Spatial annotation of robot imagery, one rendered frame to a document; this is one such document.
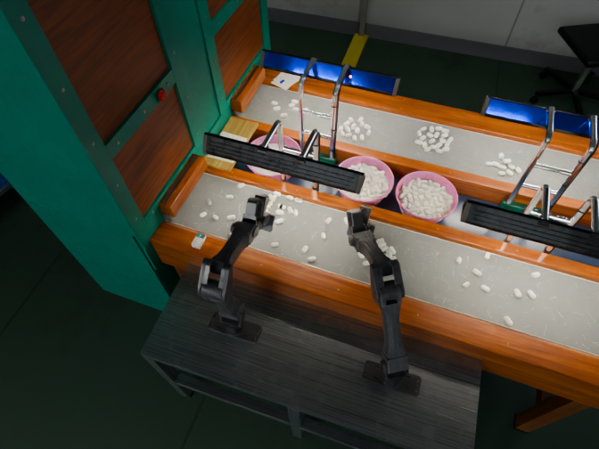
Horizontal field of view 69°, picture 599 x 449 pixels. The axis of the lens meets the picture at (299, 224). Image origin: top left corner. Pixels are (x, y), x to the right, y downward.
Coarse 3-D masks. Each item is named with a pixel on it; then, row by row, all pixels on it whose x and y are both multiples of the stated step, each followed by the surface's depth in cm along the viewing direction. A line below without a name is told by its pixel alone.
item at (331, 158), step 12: (312, 60) 185; (348, 72) 181; (300, 84) 179; (336, 84) 176; (300, 96) 183; (336, 96) 177; (300, 108) 188; (336, 108) 182; (300, 120) 194; (336, 120) 188; (300, 132) 200; (336, 132) 194; (300, 144) 207; (324, 156) 208
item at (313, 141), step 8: (280, 120) 165; (272, 128) 161; (280, 128) 168; (272, 136) 160; (280, 136) 172; (312, 136) 159; (320, 136) 165; (264, 144) 157; (280, 144) 175; (312, 144) 158; (264, 152) 157; (296, 152) 176; (304, 152) 154; (296, 160) 154; (304, 160) 153
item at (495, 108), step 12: (492, 96) 171; (492, 108) 172; (504, 108) 171; (516, 108) 170; (528, 108) 168; (540, 108) 167; (516, 120) 171; (528, 120) 170; (540, 120) 169; (564, 120) 166; (576, 120) 165; (564, 132) 168; (576, 132) 166; (588, 132) 165
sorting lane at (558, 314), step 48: (192, 192) 194; (240, 192) 193; (288, 240) 178; (336, 240) 178; (384, 240) 178; (432, 240) 177; (432, 288) 165; (528, 288) 164; (576, 288) 164; (576, 336) 153
